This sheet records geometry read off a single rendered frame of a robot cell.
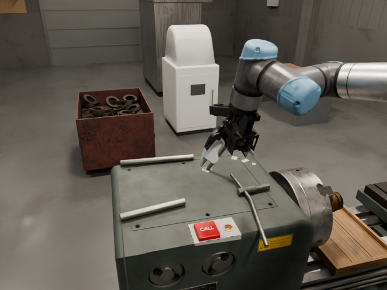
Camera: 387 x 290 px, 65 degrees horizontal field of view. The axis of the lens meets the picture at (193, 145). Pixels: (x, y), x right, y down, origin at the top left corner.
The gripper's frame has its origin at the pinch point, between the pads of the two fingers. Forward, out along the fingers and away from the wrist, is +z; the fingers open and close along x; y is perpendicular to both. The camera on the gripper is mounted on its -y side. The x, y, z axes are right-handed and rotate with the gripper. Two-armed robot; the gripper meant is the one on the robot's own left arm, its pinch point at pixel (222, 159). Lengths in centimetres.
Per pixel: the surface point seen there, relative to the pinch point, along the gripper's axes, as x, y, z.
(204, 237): -11.1, 15.1, 12.0
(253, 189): 13.3, 3.0, 13.3
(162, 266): -21.8, 14.7, 21.1
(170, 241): -19.4, 12.0, 14.3
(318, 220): 36.2, 15.8, 22.9
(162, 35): 161, -450, 134
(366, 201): 97, 2, 49
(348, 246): 63, 20, 47
